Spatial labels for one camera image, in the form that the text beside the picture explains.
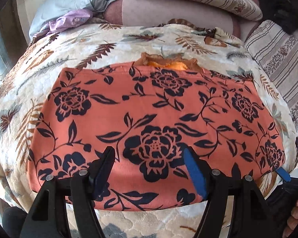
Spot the lilac floral cloth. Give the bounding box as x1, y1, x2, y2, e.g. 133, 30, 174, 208
30, 9, 94, 39

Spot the orange floral garment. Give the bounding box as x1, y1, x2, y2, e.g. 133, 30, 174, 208
28, 62, 285, 211

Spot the pale pink bed sheet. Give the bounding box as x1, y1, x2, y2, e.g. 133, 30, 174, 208
104, 0, 260, 41

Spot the person's right hand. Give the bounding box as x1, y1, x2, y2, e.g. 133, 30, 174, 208
282, 200, 298, 238

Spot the striped beige flat pillow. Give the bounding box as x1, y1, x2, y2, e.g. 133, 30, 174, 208
245, 20, 298, 127

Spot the black clothing pile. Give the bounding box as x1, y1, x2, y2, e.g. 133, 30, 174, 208
258, 0, 298, 35

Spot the cream leaf-pattern plush blanket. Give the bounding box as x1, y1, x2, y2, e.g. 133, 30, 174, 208
0, 20, 298, 237

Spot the light blue grey cloth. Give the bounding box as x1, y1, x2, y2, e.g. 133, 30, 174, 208
29, 0, 115, 38

